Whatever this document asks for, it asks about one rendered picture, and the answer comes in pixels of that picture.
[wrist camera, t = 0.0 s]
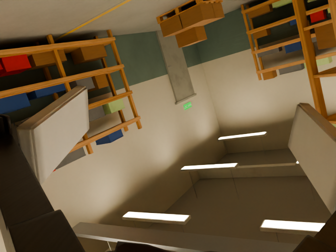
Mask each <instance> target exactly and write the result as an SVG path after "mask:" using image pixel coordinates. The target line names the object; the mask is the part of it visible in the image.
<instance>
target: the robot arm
mask: <svg viewBox="0 0 336 252"><path fill-rule="evenodd" d="M89 129H90V127H89V106H88V88H86V86H80V85H77V86H76V87H74V88H73V89H71V90H70V91H68V92H67V93H66V94H64V95H63V96H61V97H60V98H58V99H57V100H55V101H54V102H52V103H51V104H50V105H48V106H47V107H45V108H44V109H42V110H41V111H39V112H38V113H36V114H35V115H33V116H31V117H28V118H26V119H24V120H23V121H21V122H20V123H18V124H17V125H16V126H14V127H12V125H11V119H10V116H8V115H6V114H0V231H1V234H2V238H3V241H4V245H5V249H6V252H85V250H84V248H83V246H82V245H81V243H80V241H79V240H78V238H77V236H76V234H75V233H74V231H73V229H72V227H71V226H70V224H69V222H68V220H67V219H66V217H65V215H64V213H63V212H62V211H61V210H60V209H58V210H54V209H53V207H52V205H51V203H50V201H49V199H48V197H47V196H46V194H45V192H44V190H43V188H42V186H41V185H42V184H43V182H44V181H45V180H46V179H47V178H48V177H49V175H50V174H51V173H52V172H53V171H54V170H55V168H56V167H57V166H58V165H59V164H60V163H61V161H62V160H63V159H64V158H65V157H66V156H67V154H68V153H69V152H70V151H71V150H72V149H73V147H74V146H75V145H76V144H77V143H78V142H79V140H80V139H81V138H82V137H83V136H84V135H85V133H86V132H87V131H88V130H89ZM288 147H289V149H290V150H291V152H292V154H293V155H294V157H295V158H296V160H297V161H298V163H299V164H300V166H301V168H302V169H303V171H304V172H305V174H306V175H307V177H308V179H309V180H310V182H311V183H312V185H313V186H314V188H315V189H316V191H317V193H318V194H319V196H320V197H321V199H322V200H323V202H324V204H325V205H326V207H327V208H328V210H329V211H330V213H331V214H332V216H331V217H330V218H329V219H328V220H327V222H326V223H325V224H324V225H323V226H322V228H321V229H320V230H319V231H318V233H317V234H316V235H315V236H314V237H313V236H311V235H307V236H306V237H305V238H304V239H303V240H302V241H301V242H300V244H299V245H298V246H297V247H296V248H295V249H294V251H293V252H336V127H334V126H333V125H332V124H331V123H330V122H329V121H328V120H327V119H325V118H324V117H323V116H322V115H321V114H320V113H319V112H318V111H317V110H315V109H314V108H313V107H312V106H311V105H310V104H309V103H299V104H297V107H296V111H295V115H294V120H293V124H292V129H291V133H290V137H289V142H288ZM106 252H171V251H168V250H165V249H161V248H158V247H155V246H152V245H149V244H143V243H134V242H124V241H117V244H116V247H115V250H112V251H106Z"/></svg>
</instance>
